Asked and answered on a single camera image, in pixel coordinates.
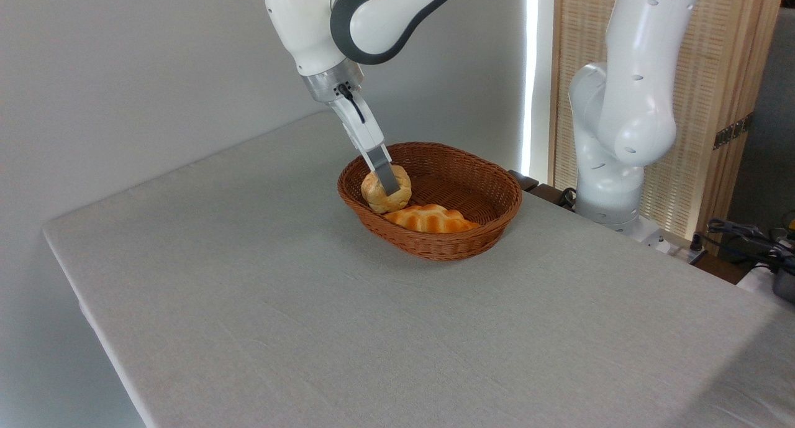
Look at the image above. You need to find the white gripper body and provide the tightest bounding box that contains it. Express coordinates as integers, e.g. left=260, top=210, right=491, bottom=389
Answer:
left=329, top=92, right=386, bottom=157

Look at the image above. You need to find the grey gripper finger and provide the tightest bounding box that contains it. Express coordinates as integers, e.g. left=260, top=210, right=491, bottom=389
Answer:
left=363, top=143, right=402, bottom=198

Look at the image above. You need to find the pale round bread roll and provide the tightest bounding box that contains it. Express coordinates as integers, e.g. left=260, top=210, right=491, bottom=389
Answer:
left=361, top=164, right=413, bottom=215

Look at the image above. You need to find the golden ridged bread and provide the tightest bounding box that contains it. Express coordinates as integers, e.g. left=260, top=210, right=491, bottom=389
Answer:
left=383, top=203, right=481, bottom=235

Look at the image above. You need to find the brown wicker basket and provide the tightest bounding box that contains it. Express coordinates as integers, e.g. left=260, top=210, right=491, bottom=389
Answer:
left=337, top=142, right=524, bottom=262

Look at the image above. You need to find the grey tablecloth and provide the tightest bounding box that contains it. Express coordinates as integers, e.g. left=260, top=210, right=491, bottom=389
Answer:
left=42, top=110, right=795, bottom=428

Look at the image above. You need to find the black metal hinge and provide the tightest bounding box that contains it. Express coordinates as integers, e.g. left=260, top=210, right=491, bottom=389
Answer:
left=712, top=114, right=754, bottom=150

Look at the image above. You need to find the wooden slatted screen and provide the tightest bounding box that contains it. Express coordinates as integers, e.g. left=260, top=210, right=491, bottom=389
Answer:
left=549, top=0, right=787, bottom=244

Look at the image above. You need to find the grey metal box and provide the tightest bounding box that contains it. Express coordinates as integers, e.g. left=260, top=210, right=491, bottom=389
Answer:
left=772, top=269, right=795, bottom=304

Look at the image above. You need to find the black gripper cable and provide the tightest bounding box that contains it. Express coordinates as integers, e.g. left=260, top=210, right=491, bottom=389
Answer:
left=337, top=83, right=366, bottom=125

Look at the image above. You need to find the black cable bundle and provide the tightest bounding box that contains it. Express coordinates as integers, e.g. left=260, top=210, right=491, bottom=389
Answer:
left=707, top=218, right=795, bottom=275

